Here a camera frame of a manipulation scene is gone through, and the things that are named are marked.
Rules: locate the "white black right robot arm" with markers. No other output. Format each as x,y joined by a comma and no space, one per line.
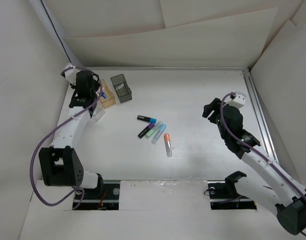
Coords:
284,197

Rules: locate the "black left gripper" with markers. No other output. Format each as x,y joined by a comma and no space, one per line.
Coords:
97,85

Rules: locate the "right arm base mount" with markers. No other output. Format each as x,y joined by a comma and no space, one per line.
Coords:
223,194

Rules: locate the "aluminium rail edge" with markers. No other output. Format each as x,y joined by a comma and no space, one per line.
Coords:
184,68
259,115

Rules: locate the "clear bottle blue nozzle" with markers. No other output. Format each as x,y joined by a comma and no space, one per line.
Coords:
102,93

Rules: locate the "orange translucent container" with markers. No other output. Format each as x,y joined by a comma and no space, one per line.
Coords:
109,101

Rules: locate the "grey translucent container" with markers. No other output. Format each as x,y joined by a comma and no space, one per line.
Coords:
121,88

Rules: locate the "green clear-cap highlighter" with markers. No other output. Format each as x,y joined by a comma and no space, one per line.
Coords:
153,129

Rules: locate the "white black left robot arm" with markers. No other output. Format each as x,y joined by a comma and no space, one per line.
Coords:
60,164

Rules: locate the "black marker purple cap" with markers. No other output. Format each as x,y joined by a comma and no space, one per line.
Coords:
146,130

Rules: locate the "aluminium rail back edge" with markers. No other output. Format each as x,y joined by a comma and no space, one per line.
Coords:
184,68

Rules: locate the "orange highlighter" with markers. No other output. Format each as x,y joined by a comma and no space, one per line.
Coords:
168,145

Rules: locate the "aluminium rail right edge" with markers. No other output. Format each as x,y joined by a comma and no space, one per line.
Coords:
259,115

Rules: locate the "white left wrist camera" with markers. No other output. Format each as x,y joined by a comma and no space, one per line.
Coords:
69,73

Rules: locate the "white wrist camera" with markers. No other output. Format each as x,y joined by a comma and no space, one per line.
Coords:
238,99
69,73

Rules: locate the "light blue highlighter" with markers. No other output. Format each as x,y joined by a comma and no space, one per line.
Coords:
158,134

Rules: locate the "black marker blue cap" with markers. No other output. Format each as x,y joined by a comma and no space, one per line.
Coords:
146,119

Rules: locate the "clear translucent container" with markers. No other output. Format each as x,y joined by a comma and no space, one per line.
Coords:
98,112

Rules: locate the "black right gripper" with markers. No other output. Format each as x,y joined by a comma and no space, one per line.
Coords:
215,105

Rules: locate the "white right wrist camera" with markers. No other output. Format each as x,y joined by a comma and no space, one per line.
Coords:
238,99

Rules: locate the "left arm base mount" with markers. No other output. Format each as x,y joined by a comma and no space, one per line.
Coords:
107,200

